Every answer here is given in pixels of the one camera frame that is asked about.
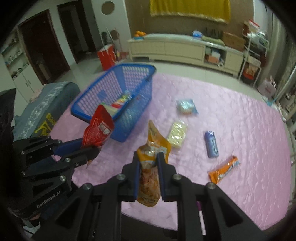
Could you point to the small blue pack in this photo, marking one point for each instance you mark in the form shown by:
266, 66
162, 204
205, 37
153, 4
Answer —
211, 143

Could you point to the pale yellow snack packet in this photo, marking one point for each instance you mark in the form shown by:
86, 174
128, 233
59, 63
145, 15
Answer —
177, 134

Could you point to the pink cloth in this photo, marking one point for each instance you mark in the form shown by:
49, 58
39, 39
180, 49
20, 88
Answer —
36, 95

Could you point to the orange snack bar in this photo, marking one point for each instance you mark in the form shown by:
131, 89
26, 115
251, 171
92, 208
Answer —
224, 170

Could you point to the blue tissue box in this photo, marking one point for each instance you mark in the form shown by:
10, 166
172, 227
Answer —
197, 34

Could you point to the red packet with white lettering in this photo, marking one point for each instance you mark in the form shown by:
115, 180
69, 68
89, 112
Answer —
98, 127

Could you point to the white cabinet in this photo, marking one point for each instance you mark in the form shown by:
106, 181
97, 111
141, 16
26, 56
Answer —
18, 71

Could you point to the white metal rack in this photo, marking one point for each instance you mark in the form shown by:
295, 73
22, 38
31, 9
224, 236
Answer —
253, 60

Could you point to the yellow cloth cover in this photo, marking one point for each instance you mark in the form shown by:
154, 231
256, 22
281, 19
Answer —
189, 9

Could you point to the brown round wall disc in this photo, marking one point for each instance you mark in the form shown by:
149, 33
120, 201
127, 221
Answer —
108, 7

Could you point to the cream television cabinet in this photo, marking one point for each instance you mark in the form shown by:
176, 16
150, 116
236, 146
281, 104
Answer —
173, 48

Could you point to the dark wooden door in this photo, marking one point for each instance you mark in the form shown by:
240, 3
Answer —
76, 30
41, 46

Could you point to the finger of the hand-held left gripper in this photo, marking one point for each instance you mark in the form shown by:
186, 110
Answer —
69, 147
78, 158

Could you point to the green folded cloth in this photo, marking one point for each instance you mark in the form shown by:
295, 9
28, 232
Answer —
212, 41

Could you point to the pile of oranges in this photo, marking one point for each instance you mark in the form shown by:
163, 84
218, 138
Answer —
139, 33

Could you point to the orange snack pouch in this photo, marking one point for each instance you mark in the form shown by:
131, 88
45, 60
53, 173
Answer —
153, 141

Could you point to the blue plastic basket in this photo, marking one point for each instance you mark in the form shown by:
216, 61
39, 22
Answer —
138, 76

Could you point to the black router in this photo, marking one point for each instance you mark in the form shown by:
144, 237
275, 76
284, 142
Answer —
214, 32

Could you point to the red paper bag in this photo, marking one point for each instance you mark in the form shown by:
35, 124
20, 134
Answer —
106, 58

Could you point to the pink bag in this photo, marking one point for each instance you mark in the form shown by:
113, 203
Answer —
267, 88

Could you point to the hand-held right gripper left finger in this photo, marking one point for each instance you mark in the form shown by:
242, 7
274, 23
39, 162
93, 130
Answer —
137, 176

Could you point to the white paper roll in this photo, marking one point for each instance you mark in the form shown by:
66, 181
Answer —
222, 64

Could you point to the cardboard box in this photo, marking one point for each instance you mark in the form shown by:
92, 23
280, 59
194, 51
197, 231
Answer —
233, 41

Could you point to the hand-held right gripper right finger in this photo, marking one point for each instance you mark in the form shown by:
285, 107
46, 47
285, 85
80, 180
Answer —
160, 176

